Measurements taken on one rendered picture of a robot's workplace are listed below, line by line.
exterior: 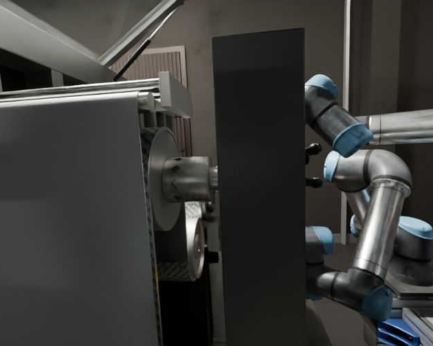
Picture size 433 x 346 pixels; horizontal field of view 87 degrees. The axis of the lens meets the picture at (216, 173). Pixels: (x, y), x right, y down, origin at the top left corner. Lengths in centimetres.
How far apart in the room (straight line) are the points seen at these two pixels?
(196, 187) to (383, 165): 63
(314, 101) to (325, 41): 295
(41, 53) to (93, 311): 54
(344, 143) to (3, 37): 69
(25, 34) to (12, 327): 52
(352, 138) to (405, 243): 70
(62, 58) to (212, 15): 291
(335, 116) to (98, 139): 46
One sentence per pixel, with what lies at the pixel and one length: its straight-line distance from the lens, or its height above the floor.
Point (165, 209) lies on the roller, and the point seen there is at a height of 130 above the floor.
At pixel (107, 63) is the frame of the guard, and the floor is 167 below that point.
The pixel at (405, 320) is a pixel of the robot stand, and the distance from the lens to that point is 125.
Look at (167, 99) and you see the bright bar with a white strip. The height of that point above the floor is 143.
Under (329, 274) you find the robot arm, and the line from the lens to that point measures 69.
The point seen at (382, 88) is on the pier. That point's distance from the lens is 339.
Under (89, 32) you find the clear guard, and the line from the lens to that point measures 80.
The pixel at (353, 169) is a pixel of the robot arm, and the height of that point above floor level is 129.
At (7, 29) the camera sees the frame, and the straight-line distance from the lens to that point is 64.
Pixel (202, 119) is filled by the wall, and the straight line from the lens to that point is 314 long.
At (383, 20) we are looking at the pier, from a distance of 358.
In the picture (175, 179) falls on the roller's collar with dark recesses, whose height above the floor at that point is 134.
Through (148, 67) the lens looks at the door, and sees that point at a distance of 340.
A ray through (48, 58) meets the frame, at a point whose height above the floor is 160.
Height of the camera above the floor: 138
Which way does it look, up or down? 7 degrees down
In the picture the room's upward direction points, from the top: 3 degrees counter-clockwise
